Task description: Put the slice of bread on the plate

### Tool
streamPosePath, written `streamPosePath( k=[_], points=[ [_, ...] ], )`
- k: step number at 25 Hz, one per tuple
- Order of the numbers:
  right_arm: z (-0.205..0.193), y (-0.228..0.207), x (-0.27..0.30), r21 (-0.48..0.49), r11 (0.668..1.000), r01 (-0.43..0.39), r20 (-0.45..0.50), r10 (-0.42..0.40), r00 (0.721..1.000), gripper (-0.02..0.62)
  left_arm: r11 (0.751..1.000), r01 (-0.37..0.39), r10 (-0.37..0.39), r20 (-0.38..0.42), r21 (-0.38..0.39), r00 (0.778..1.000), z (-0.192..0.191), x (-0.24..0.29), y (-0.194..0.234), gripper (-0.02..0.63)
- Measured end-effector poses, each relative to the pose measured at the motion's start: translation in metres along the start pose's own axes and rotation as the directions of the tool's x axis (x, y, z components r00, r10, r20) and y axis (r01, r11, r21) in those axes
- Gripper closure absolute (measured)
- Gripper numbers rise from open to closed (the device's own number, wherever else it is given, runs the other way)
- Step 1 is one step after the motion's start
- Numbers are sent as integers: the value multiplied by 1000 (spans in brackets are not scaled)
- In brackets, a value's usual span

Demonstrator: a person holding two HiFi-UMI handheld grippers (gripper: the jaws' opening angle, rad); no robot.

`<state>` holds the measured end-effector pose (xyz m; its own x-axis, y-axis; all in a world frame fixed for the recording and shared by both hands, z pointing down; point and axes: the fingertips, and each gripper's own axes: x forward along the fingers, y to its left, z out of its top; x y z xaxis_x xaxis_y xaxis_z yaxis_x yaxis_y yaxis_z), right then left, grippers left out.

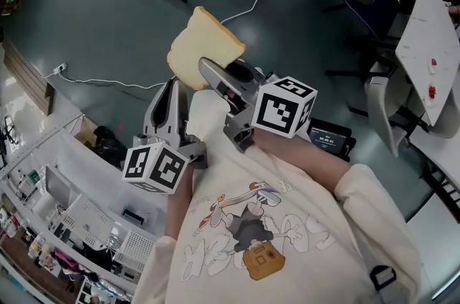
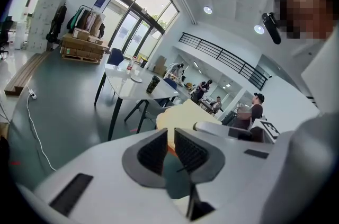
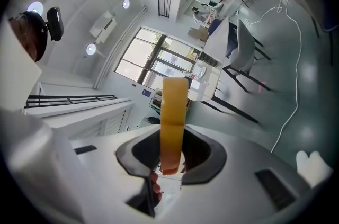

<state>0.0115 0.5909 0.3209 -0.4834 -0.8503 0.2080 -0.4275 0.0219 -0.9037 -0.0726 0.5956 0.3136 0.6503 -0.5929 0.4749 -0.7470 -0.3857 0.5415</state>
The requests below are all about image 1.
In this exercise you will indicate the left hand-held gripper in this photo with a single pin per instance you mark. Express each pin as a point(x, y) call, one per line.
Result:
point(154, 166)

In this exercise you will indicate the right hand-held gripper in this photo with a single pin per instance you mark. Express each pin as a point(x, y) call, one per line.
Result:
point(280, 106)

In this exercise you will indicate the slice of white bread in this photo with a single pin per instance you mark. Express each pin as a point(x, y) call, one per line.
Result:
point(201, 44)

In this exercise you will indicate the person's left forearm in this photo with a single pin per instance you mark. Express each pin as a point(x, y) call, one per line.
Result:
point(178, 209)

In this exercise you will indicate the person's right forearm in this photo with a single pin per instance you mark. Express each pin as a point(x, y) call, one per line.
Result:
point(298, 162)

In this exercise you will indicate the black plastic bag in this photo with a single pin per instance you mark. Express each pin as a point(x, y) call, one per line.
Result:
point(108, 146)

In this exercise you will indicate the black timer device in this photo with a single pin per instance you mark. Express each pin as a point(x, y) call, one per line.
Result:
point(330, 139)

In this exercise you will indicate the white power strip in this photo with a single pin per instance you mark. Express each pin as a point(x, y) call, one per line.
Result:
point(59, 68)

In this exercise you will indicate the white perforated basket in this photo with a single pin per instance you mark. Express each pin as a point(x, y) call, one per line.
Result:
point(90, 220)
point(134, 250)

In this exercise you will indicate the white shelving rack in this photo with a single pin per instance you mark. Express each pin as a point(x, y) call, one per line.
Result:
point(43, 159)

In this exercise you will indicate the white plastic chair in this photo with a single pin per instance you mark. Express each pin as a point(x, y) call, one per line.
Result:
point(381, 108)

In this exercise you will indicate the black office chair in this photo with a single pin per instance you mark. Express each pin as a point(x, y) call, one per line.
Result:
point(373, 4)

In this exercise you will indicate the person's cream printed shirt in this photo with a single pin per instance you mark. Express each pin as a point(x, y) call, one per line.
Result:
point(316, 223)

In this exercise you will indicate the white square table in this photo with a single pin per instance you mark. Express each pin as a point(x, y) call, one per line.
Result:
point(429, 44)

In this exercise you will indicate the small red item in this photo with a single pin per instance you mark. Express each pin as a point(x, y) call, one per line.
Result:
point(433, 62)
point(431, 91)

